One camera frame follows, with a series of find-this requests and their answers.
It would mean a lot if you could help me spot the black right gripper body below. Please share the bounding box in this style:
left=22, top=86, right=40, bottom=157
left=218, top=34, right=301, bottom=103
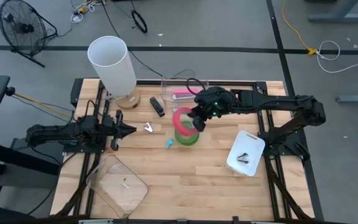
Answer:
left=193, top=86, right=241, bottom=133

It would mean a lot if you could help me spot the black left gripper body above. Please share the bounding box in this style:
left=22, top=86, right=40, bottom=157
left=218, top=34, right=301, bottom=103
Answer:
left=103, top=110, right=124, bottom=152

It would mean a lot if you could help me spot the red tape roll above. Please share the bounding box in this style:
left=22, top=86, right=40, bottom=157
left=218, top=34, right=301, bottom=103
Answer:
left=172, top=106, right=200, bottom=137

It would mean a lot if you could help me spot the green tape roll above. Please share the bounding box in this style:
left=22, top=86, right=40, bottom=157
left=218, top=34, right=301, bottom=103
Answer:
left=174, top=123, right=200, bottom=146

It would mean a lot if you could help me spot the black stapler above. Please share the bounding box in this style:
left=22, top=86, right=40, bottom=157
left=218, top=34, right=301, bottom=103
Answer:
left=149, top=96, right=166, bottom=118

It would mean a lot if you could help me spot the black stapler remover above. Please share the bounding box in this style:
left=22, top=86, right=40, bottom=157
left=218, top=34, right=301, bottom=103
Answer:
left=236, top=152, right=250, bottom=165

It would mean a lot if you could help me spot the small clear plastic bin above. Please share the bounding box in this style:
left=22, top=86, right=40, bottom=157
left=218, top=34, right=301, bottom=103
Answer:
left=161, top=77, right=210, bottom=109

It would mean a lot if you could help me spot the white plastic bin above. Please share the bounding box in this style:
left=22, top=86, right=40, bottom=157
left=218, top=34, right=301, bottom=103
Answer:
left=226, top=129, right=266, bottom=177

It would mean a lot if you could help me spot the large clear plastic bin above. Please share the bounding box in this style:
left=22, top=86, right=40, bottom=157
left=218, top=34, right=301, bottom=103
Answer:
left=86, top=154, right=150, bottom=219

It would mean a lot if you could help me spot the white cylindrical tube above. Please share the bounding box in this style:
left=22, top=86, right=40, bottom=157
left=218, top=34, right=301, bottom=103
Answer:
left=87, top=35, right=142, bottom=110

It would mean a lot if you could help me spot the grey floor stand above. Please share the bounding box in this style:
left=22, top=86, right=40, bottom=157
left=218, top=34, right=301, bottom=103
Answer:
left=0, top=136, right=67, bottom=208

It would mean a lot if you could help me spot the black floor fan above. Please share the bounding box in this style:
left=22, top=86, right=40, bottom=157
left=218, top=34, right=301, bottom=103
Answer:
left=0, top=0, right=58, bottom=68

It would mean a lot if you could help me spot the grey desk foot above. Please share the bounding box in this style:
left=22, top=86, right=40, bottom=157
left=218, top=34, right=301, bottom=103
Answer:
left=336, top=95, right=358, bottom=104

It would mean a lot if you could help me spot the grey desk leg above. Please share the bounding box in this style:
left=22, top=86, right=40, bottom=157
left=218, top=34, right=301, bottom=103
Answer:
left=308, top=0, right=358, bottom=23

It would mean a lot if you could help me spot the black table frame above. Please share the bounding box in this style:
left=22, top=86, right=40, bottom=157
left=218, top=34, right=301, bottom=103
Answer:
left=50, top=77, right=324, bottom=224

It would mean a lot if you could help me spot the black power cable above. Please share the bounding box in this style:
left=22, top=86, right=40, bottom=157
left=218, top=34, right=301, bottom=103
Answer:
left=99, top=0, right=164, bottom=78

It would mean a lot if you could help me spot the black cable coil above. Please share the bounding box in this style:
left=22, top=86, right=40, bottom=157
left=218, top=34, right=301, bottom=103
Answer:
left=131, top=9, right=149, bottom=34

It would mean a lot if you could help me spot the yellow extension cable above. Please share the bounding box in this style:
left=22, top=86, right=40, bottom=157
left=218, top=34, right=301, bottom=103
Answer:
left=282, top=0, right=318, bottom=56

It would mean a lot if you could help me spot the white floor cable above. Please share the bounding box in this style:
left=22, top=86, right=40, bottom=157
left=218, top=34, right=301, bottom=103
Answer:
left=316, top=40, right=358, bottom=75

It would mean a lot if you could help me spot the yellow cord with black knob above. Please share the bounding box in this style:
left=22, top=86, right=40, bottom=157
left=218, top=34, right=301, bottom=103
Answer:
left=5, top=86, right=74, bottom=119

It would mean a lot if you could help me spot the cable cluster with white adapter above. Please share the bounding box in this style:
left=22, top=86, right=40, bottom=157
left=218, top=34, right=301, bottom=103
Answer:
left=70, top=0, right=108, bottom=24

